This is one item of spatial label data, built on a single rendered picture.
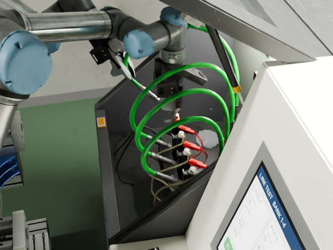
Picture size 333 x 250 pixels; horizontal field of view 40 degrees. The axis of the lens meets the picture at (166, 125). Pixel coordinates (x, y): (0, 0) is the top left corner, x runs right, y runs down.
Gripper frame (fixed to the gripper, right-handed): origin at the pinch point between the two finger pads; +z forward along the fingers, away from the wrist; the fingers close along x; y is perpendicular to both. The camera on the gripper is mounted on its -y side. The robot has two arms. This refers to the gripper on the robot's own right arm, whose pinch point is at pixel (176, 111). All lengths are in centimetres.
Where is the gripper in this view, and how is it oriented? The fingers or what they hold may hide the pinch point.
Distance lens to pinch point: 147.8
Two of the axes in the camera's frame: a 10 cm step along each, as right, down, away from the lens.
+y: -9.8, 1.0, -1.5
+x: 1.8, 6.3, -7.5
